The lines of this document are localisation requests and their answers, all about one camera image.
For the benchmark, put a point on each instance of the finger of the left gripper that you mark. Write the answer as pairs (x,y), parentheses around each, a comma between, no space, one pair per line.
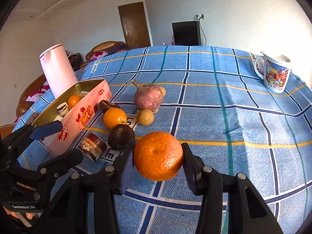
(61,164)
(46,130)

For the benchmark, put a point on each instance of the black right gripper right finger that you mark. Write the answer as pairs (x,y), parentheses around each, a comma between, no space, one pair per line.
(248,211)

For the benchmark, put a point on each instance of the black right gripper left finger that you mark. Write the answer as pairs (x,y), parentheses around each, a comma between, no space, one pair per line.
(68,211)

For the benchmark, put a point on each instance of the pink metal tin box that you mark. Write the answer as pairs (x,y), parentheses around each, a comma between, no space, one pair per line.
(91,92)

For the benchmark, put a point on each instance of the small snack jar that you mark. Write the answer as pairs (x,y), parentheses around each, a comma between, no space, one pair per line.
(92,146)

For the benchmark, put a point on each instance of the dark brown fruit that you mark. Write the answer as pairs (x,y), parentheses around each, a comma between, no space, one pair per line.
(105,105)

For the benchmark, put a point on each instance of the small orange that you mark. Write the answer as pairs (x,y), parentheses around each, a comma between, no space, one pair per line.
(114,117)

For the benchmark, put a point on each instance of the dark round fruit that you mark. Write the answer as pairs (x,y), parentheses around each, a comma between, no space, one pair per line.
(120,137)

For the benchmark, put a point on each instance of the large orange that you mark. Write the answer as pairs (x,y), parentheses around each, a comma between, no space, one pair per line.
(158,156)

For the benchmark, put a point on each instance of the purple round fruit with stem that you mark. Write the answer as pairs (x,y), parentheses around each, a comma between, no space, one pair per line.
(148,96)

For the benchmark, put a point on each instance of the person's left hand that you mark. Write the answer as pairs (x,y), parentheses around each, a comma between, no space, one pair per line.
(28,219)

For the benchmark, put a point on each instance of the tiny orange in tin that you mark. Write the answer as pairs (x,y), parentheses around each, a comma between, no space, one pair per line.
(73,100)

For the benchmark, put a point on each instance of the brown leather sofa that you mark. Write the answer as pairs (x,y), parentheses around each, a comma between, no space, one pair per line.
(23,105)

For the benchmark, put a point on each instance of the pink floral cushion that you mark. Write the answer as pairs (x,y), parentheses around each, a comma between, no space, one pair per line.
(33,97)

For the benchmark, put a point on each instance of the pink electric kettle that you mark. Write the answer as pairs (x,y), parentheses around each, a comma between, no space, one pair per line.
(57,69)

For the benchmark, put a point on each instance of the small tan round fruit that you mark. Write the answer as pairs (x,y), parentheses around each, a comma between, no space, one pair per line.
(145,117)

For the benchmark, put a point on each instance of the brown leather armchair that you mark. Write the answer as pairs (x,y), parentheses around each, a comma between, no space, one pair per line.
(110,47)

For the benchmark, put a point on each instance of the blue plaid tablecloth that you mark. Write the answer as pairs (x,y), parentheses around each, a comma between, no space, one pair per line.
(217,104)

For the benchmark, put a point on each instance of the brown wooden door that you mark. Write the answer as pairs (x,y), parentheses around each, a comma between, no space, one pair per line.
(134,25)

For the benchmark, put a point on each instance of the white cartoon mug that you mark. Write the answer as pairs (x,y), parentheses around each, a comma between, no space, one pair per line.
(274,69)

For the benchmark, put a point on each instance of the black television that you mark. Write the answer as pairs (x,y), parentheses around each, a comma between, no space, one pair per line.
(186,33)

